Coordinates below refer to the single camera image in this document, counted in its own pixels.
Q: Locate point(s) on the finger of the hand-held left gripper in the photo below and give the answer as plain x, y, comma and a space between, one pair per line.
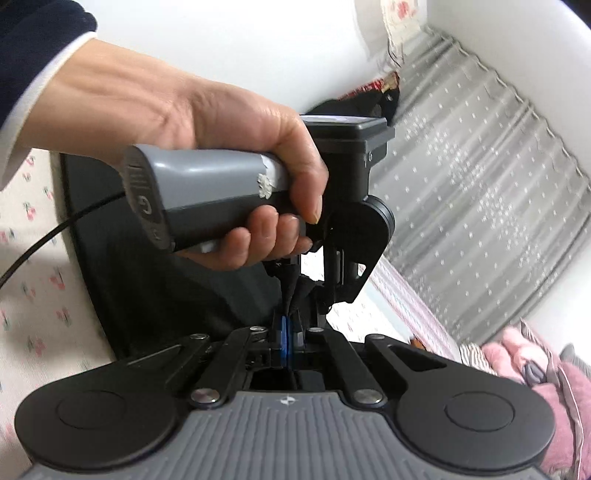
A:
332, 277
295, 290

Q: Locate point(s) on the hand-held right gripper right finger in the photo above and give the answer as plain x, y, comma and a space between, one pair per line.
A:
295, 341

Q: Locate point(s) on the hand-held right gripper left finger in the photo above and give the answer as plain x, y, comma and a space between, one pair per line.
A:
279, 339

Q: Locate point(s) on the black pants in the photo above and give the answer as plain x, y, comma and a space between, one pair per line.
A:
161, 286

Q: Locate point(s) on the person's left forearm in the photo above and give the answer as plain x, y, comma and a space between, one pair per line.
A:
41, 69

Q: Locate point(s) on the person's left hand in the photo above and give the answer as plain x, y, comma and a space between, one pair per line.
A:
184, 110

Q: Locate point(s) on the pale blue bed sheet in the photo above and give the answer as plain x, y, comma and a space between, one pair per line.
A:
392, 318

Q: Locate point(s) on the pink striped blanket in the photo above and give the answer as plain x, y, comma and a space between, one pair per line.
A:
415, 304

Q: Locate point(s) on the black white striped cloth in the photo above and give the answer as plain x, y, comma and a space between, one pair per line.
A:
473, 355

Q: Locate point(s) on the grey patterned curtain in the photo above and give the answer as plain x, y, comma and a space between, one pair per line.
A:
485, 184

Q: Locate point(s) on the pink fluffy cloth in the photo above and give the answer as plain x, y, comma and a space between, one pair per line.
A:
503, 355

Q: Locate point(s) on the white floral bed sheet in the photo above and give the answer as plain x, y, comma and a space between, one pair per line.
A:
41, 300

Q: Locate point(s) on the dark blue-grey cloth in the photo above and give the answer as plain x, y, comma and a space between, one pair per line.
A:
535, 371

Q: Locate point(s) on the white floral hanging cloth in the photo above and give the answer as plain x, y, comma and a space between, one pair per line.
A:
401, 23

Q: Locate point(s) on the mauve folded quilt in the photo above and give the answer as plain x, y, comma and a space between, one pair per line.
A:
568, 415

